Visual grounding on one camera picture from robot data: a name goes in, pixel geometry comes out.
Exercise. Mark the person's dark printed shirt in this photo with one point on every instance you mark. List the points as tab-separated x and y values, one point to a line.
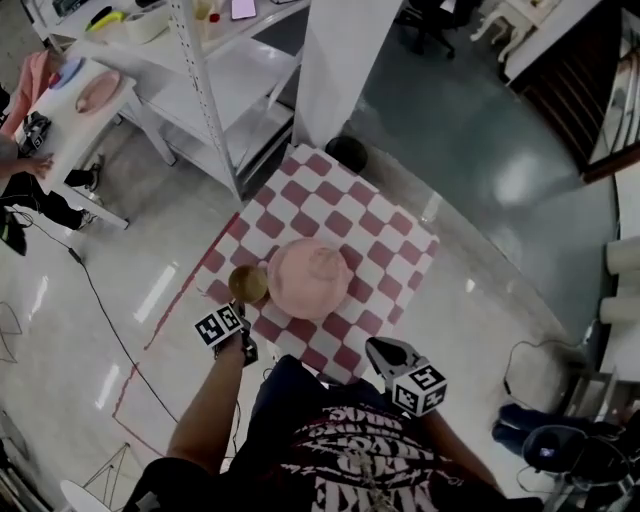
350	450

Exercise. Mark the yellow object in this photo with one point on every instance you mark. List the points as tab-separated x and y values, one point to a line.
105	21

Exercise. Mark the blue plate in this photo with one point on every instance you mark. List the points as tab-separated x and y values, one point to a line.
66	74

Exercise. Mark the white round side table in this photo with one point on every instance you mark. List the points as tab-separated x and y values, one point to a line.
82	495

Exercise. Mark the white storage bin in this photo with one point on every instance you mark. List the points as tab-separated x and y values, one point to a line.
146	25

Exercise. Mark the small brown bowl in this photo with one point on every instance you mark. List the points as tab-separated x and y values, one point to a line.
247	282

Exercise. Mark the black office chair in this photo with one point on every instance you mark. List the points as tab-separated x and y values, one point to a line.
425	25

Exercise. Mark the white pillar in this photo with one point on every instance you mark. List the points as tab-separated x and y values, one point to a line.
335	65

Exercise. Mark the black handheld device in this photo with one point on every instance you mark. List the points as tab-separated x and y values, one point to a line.
34	132

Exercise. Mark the white ornate table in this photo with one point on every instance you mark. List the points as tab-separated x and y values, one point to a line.
510	25

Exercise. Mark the pale pink dish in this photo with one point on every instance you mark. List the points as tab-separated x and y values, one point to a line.
97	92

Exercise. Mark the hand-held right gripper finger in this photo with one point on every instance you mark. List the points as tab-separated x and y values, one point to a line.
407	356
378	364

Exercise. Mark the person's left forearm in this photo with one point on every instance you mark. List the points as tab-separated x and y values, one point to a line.
205	420

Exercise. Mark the checkered cloth table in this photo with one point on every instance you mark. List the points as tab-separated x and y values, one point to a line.
340	200

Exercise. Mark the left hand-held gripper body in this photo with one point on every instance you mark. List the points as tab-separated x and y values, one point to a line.
217	327

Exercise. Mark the pink phone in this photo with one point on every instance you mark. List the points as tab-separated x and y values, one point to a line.
243	9

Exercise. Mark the white metal shelf rack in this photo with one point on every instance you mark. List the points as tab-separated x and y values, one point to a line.
240	85

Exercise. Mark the pink plate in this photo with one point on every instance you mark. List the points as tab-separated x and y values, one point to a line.
295	290

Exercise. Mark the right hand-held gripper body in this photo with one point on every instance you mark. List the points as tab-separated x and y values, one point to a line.
420	390

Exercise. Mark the pink cloth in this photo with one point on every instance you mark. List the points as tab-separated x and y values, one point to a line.
27	85

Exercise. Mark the white paper rolls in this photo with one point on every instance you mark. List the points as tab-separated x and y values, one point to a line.
622	255

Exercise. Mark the person's right forearm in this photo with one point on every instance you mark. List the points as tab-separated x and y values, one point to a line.
460	450

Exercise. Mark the black round bin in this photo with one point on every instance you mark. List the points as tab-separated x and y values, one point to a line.
346	154

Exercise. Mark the cream container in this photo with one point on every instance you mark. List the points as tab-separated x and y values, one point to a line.
206	9

